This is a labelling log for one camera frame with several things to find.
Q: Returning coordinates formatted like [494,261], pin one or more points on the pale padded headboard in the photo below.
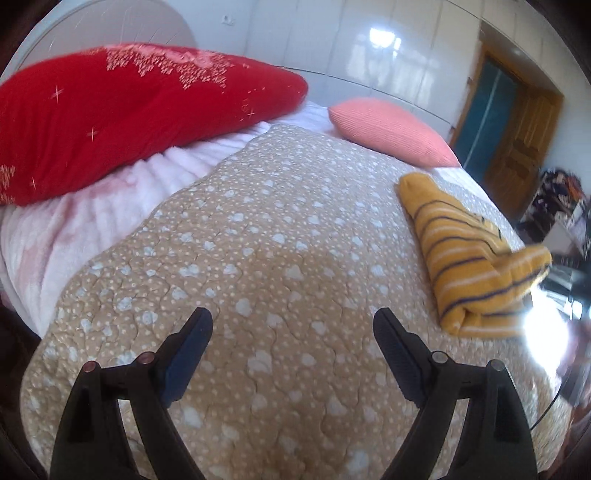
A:
[138,23]

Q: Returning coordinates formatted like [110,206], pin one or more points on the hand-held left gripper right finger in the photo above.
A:
[401,364]

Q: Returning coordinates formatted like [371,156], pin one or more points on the yellow striped sweater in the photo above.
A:
[461,258]

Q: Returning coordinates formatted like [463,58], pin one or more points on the beige heart-print quilted blanket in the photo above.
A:
[277,258]

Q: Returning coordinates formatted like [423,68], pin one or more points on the red patterned pillow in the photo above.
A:
[138,120]

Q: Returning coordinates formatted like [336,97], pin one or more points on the wooden door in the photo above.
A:
[526,147]

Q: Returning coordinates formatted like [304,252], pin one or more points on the white glossy wardrobe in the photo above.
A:
[369,55]

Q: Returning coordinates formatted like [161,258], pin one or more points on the pink ribbed pillow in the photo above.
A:
[392,129]

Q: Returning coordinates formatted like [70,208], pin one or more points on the white fluffy bed sheet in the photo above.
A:
[92,217]

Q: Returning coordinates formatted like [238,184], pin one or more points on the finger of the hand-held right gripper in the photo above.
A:
[561,277]

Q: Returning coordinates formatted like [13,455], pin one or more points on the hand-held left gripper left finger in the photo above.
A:
[184,364]

